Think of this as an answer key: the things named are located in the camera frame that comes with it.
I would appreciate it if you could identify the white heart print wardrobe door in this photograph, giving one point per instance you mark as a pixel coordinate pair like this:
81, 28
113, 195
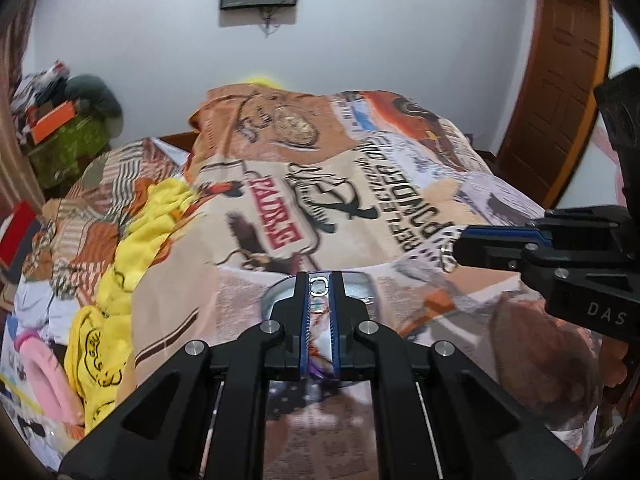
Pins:
625, 45

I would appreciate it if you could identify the printed newspaper pattern blanket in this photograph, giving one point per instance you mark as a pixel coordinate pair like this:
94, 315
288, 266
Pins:
400, 160

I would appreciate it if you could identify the pile of clothes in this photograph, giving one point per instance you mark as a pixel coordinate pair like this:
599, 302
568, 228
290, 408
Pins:
35, 85

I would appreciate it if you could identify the pink plush cloth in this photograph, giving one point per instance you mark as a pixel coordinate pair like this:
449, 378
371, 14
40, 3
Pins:
45, 370

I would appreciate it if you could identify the yellow fleece blanket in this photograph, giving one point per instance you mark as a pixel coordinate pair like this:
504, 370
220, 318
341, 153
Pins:
150, 220

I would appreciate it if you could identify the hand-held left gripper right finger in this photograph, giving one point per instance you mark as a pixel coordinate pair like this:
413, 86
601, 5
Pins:
334, 330

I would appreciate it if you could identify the purple heart-shaped tin box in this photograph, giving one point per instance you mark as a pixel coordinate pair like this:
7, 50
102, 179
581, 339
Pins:
357, 287

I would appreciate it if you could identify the orange box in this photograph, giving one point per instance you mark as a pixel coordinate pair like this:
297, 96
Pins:
50, 122

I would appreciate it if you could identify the green patterned cloth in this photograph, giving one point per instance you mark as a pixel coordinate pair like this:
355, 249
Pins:
70, 150

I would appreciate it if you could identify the wooden bed footboard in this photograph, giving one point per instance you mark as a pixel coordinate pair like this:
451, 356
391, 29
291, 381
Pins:
175, 141

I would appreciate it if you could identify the person's right hand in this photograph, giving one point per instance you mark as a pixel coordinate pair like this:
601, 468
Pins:
615, 365

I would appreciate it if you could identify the striped orange quilt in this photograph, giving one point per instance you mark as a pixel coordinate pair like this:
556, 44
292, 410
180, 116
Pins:
100, 195

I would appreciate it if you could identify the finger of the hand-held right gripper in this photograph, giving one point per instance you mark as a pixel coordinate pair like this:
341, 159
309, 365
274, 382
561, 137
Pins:
500, 232
490, 255

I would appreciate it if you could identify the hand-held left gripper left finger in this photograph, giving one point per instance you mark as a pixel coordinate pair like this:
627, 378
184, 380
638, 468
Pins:
304, 330

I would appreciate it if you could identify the yellow plush object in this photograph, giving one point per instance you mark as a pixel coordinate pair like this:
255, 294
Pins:
262, 82

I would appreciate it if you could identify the white cartoon print cloth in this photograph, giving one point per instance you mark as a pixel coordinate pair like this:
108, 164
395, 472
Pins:
30, 305

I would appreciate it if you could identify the brown wooden door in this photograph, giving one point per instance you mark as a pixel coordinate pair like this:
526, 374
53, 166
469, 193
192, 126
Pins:
555, 85

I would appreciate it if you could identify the brown striped curtain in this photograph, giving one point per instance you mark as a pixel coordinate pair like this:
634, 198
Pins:
12, 175

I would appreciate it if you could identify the red and white box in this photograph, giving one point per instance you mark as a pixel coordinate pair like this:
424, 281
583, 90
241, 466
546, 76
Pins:
17, 230

